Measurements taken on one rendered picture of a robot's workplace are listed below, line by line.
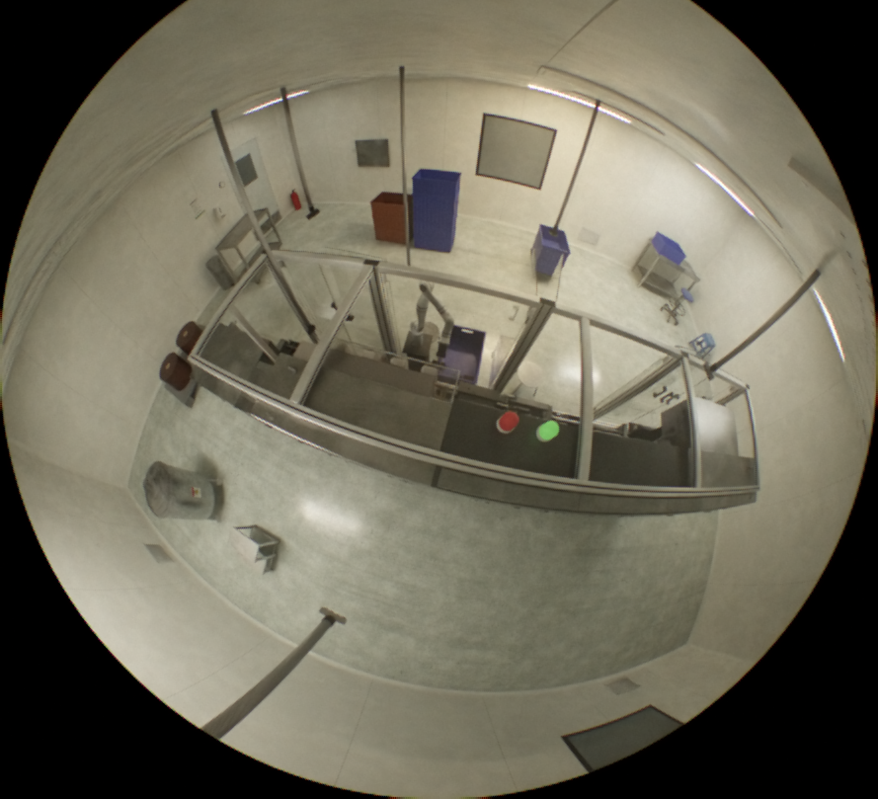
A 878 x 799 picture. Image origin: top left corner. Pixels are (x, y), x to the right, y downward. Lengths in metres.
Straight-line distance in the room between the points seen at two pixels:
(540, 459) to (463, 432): 0.29
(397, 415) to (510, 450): 0.41
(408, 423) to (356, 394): 0.22
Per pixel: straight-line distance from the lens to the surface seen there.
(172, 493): 2.91
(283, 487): 3.00
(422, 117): 4.94
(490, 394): 1.65
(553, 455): 0.98
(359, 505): 2.68
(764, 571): 5.11
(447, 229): 4.00
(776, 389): 5.17
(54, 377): 4.88
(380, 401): 0.94
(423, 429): 0.89
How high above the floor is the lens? 2.59
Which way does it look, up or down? 61 degrees down
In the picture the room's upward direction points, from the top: 4 degrees clockwise
